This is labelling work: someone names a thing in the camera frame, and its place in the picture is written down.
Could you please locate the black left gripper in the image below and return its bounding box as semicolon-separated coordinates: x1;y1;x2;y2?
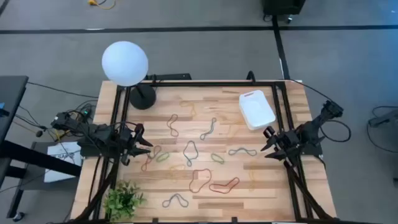
119;123;154;166

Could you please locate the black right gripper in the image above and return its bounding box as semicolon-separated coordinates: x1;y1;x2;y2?
260;126;301;161

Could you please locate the thin red rubber band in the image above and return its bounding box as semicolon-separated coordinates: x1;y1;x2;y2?
141;146;158;172

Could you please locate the purple rubber band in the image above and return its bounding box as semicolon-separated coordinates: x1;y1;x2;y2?
166;113;180;138

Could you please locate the yellow rubber band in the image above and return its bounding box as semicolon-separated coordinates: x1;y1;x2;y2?
169;164;187;183
248;161;258;191
179;101;197;116

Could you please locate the white plastic bin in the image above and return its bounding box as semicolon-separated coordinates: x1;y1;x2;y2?
238;90;277;131

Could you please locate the green rubber band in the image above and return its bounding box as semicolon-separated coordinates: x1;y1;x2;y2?
210;152;225;165
155;151;170;163

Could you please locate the small green artificial plant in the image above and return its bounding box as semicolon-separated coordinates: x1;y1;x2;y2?
102;180;147;222

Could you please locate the brown rubber band loop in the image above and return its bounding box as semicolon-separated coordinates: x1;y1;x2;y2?
188;168;213;194

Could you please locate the black power strip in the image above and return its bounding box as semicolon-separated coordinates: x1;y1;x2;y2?
146;73;192;81

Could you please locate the thick red rubber band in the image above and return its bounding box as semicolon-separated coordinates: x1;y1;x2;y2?
208;177;241;194

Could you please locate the white globe lamp black base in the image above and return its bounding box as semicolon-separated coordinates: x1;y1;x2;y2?
101;40;157;110

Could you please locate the white printed paper sheet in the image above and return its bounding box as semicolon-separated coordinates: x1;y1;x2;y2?
43;141;83;184

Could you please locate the grey side table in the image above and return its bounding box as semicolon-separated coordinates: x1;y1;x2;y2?
19;141;82;191

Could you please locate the black desk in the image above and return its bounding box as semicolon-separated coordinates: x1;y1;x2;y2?
0;75;83;222

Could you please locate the black wheeled cart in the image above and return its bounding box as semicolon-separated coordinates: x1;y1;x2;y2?
262;0;307;23

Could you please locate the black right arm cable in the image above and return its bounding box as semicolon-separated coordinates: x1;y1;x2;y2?
319;119;352;143

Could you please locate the black aluminium table frame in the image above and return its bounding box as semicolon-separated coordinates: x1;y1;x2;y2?
72;80;340;224

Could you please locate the yellow floor cable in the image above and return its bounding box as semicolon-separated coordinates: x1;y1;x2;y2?
88;0;116;10

